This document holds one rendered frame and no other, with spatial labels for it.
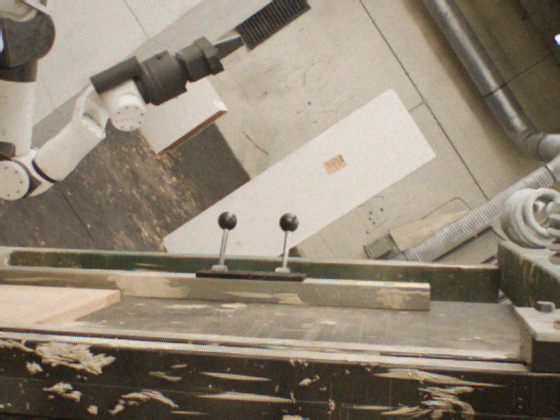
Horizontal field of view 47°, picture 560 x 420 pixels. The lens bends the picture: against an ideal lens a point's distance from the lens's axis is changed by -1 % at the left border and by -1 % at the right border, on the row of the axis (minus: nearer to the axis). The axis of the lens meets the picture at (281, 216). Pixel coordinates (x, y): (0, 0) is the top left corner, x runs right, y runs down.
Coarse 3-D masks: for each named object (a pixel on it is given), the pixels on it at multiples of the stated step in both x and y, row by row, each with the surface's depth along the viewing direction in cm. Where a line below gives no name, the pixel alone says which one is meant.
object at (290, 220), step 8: (288, 216) 122; (296, 216) 123; (280, 224) 122; (288, 224) 121; (296, 224) 122; (288, 232) 122; (288, 240) 121; (288, 248) 121; (280, 272) 118; (288, 272) 117
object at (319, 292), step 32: (96, 288) 123; (128, 288) 122; (160, 288) 120; (192, 288) 119; (224, 288) 118; (256, 288) 117; (288, 288) 116; (320, 288) 115; (352, 288) 114; (384, 288) 113; (416, 288) 112
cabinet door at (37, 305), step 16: (0, 288) 116; (16, 288) 117; (32, 288) 117; (48, 288) 117; (64, 288) 118; (80, 288) 117; (0, 304) 103; (16, 304) 103; (32, 304) 104; (48, 304) 102; (64, 304) 103; (80, 304) 103; (96, 304) 107; (0, 320) 90; (16, 320) 90; (32, 320) 90; (48, 320) 93; (64, 320) 97
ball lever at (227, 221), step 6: (222, 216) 124; (228, 216) 124; (234, 216) 125; (222, 222) 124; (228, 222) 124; (234, 222) 124; (222, 228) 125; (228, 228) 124; (222, 240) 123; (222, 246) 123; (222, 252) 122; (222, 258) 121; (222, 264) 121; (216, 270) 120; (222, 270) 120
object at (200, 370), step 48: (0, 336) 59; (48, 336) 60; (96, 336) 61; (144, 336) 60; (192, 336) 61; (528, 336) 52; (0, 384) 59; (48, 384) 58; (96, 384) 57; (144, 384) 57; (192, 384) 56; (240, 384) 55; (288, 384) 54; (336, 384) 53; (384, 384) 53; (432, 384) 52; (480, 384) 51; (528, 384) 51
